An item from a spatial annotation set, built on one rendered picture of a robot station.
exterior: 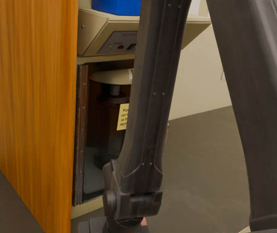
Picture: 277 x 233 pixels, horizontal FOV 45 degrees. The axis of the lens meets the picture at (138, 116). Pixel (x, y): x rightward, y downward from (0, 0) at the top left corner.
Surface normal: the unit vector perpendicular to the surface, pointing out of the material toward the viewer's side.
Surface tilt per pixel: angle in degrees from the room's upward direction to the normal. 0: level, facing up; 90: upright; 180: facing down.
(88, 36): 90
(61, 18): 90
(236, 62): 92
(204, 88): 90
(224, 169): 0
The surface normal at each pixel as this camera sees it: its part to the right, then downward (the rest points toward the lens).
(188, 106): 0.62, 0.36
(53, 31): -0.77, 0.17
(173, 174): 0.11, -0.92
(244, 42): -0.94, 0.00
